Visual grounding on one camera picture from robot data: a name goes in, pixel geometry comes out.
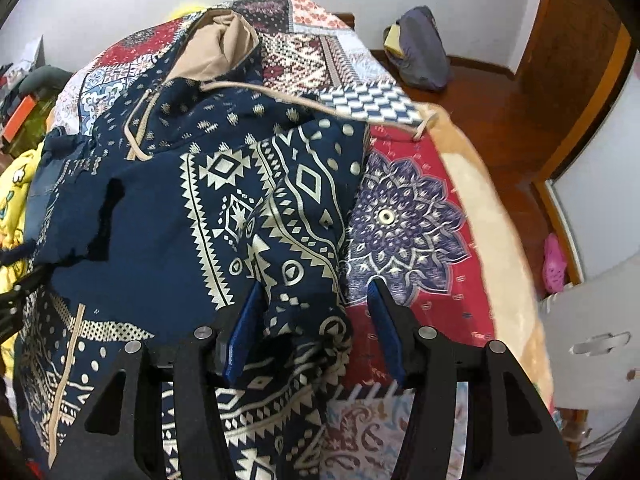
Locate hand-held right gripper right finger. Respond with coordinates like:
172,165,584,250
367,277,596,480

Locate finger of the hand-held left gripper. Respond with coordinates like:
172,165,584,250
0,247,48,346

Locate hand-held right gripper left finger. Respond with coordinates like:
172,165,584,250
47,280,266,480

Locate navy patterned hoodie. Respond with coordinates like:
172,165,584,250
15,7,441,480

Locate blue jeans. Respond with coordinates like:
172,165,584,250
25,155,66,256

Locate patchwork printed bedspread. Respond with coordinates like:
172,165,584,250
15,0,501,480

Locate yellow cartoon blanket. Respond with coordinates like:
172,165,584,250
0,150,43,281

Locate beige plush blanket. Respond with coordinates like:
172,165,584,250
420,102,558,411

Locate green bag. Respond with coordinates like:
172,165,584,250
7,105,53,156

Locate orange box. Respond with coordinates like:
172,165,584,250
0,95,38,143

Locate pink slipper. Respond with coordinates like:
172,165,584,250
542,232,568,293

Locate grey cushion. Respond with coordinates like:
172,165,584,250
20,65,76,98

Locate white plastic stool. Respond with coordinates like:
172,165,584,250
537,260,640,411

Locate yellow pillow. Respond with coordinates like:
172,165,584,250
167,2,208,18

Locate wooden door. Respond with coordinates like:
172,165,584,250
512,0,638,286

